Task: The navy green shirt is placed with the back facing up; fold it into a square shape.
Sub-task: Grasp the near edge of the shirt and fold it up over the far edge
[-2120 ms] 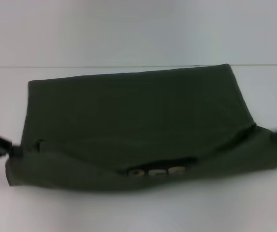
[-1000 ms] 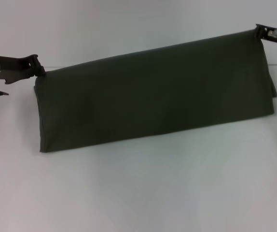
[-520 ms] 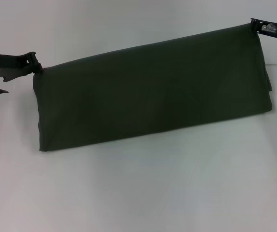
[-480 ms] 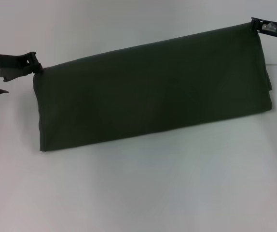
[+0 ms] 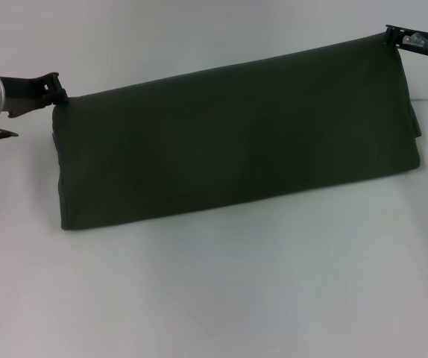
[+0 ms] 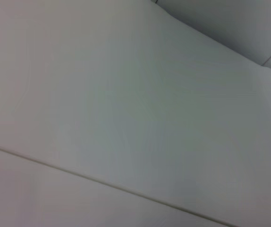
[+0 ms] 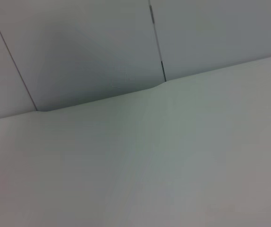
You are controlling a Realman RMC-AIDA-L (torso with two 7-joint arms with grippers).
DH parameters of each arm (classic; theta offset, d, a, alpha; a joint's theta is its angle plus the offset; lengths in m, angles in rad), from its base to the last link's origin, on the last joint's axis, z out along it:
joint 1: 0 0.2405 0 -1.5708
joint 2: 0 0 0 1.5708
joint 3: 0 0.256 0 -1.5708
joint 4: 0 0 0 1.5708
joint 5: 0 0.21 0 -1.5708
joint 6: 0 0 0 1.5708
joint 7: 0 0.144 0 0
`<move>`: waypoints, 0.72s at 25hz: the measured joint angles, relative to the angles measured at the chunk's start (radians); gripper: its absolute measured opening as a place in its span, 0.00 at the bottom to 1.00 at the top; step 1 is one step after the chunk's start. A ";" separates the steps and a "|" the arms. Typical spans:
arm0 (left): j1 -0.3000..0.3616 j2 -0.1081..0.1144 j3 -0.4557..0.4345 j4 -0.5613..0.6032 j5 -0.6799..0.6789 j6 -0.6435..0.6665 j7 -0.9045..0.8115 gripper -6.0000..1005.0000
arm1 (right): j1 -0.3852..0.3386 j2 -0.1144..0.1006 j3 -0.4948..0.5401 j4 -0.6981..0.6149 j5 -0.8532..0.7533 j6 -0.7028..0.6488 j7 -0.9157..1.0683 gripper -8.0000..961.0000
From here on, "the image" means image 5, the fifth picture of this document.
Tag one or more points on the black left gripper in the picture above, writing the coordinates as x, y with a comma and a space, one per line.
24, 95

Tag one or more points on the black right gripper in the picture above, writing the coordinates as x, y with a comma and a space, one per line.
417, 41

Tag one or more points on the dark green shirt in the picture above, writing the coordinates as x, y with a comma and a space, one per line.
236, 141

